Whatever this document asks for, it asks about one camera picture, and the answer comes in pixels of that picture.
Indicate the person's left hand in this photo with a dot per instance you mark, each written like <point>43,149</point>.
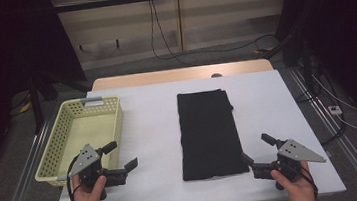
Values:
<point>86,200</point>

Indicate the aluminium floor rail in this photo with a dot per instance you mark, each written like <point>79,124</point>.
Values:
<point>23,177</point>
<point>342,143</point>

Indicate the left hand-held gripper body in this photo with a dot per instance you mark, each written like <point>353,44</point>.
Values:
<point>84,160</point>

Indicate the pale yellow plastic basket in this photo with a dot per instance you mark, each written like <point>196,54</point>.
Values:
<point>85,130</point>

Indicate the black tripod stand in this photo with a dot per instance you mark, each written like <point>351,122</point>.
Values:
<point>36,105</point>

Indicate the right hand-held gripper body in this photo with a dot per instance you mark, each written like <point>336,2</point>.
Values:
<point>294,152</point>

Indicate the black cloth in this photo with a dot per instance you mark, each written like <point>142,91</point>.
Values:
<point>207,134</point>

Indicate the white table board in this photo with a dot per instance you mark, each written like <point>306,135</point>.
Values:
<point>152,157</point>

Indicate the black curtain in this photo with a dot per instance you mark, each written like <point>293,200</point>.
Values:
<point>343,29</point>
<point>2,65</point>

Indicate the white power adapter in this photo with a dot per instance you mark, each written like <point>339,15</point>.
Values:
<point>334,110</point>

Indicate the wooden table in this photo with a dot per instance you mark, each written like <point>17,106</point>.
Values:
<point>164,77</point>

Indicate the black metal stand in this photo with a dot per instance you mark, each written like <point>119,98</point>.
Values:
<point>306,63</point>

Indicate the person's right hand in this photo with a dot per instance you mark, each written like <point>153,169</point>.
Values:
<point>299,188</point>

